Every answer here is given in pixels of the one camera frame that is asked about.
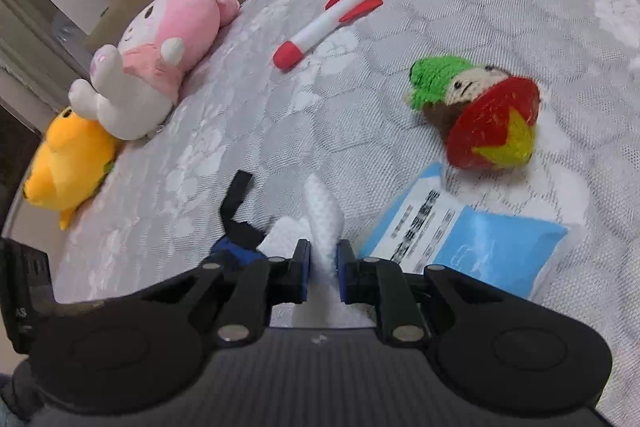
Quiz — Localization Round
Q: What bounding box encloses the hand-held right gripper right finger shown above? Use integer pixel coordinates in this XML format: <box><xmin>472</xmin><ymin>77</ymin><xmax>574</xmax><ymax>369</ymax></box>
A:
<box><xmin>336</xmin><ymin>239</ymin><xmax>501</xmax><ymax>348</ymax></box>

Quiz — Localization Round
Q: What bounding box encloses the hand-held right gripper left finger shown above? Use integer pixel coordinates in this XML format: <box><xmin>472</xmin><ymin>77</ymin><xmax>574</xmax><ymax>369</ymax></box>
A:
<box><xmin>150</xmin><ymin>239</ymin><xmax>313</xmax><ymax>348</ymax></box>

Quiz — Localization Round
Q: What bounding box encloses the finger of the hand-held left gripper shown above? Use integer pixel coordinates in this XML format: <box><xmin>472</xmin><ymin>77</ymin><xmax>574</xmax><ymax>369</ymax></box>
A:
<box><xmin>210</xmin><ymin>241</ymin><xmax>268</xmax><ymax>264</ymax></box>

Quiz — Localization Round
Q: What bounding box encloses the white tissue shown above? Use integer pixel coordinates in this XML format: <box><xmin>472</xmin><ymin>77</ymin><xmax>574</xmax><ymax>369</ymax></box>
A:
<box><xmin>257</xmin><ymin>173</ymin><xmax>376</xmax><ymax>333</ymax></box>

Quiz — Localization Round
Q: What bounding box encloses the black round container with strap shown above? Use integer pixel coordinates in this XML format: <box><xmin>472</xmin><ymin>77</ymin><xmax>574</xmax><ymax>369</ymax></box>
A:
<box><xmin>220</xmin><ymin>171</ymin><xmax>268</xmax><ymax>253</ymax></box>

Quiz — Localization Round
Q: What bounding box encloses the yellow plush toy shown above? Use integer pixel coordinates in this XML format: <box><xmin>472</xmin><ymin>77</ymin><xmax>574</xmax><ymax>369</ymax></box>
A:
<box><xmin>22</xmin><ymin>106</ymin><xmax>118</xmax><ymax>232</ymax></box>

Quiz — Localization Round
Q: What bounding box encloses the blue wipe packet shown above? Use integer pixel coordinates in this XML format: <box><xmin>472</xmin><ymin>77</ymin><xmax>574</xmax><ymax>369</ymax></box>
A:
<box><xmin>357</xmin><ymin>162</ymin><xmax>571</xmax><ymax>303</ymax></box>

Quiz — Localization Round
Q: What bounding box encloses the crochet doll with star hat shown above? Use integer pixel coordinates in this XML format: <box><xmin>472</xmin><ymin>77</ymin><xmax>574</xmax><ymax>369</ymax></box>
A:
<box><xmin>407</xmin><ymin>56</ymin><xmax>543</xmax><ymax>170</ymax></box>

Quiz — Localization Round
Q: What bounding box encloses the red and white toy rocket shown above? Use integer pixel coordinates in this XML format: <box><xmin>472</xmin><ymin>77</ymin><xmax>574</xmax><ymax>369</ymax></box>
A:
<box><xmin>273</xmin><ymin>0</ymin><xmax>384</xmax><ymax>72</ymax></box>

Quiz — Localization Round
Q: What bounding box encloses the pink and white plush toy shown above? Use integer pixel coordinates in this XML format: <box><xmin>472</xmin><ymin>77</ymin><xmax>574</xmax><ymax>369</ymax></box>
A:
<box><xmin>68</xmin><ymin>0</ymin><xmax>241</xmax><ymax>142</ymax></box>

